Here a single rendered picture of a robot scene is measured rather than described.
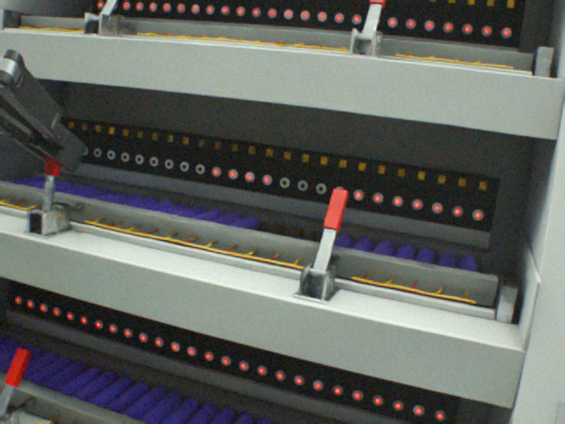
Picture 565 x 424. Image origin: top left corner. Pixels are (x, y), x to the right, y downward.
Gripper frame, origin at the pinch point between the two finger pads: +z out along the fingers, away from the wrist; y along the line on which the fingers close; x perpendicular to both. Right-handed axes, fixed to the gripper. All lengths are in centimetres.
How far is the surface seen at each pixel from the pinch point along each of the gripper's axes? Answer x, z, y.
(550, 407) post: -12.2, 2.6, 44.8
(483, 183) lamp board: 8.3, 14.6, 38.0
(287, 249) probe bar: -3.7, 7.8, 22.3
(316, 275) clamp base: -6.3, 3.1, 26.6
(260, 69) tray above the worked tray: 9.3, -0.2, 18.4
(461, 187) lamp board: 7.6, 15.2, 35.9
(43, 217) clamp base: -6.7, 1.9, 1.0
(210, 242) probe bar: -4.5, 7.6, 15.2
